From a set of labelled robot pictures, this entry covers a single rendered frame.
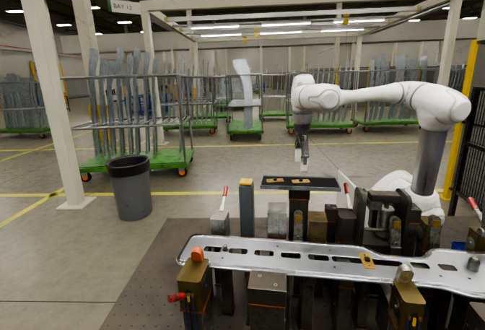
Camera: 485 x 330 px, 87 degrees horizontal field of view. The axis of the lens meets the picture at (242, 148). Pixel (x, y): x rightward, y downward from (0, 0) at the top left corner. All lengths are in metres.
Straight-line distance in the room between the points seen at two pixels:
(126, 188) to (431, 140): 2.94
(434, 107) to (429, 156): 0.26
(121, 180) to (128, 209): 0.39
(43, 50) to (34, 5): 0.49
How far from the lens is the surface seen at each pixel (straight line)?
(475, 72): 4.14
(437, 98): 1.34
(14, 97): 11.30
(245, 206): 1.33
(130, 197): 3.40
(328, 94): 0.99
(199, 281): 0.90
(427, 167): 1.51
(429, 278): 1.13
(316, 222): 1.14
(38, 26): 4.09
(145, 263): 1.62
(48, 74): 4.04
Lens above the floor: 1.66
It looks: 15 degrees down
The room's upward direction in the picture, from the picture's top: 2 degrees counter-clockwise
